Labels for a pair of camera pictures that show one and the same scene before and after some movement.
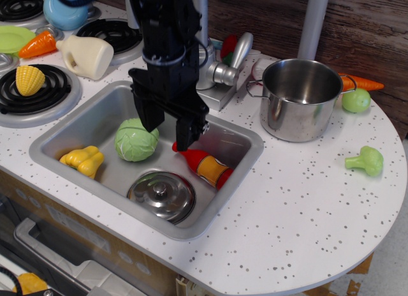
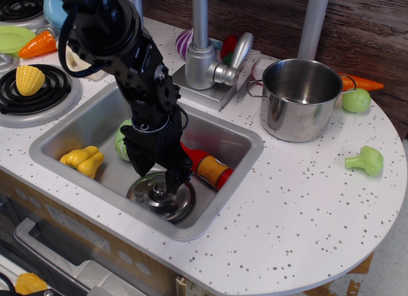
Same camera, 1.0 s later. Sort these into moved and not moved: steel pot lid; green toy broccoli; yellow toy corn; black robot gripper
Moved: black robot gripper
Not moved: green toy broccoli; yellow toy corn; steel pot lid
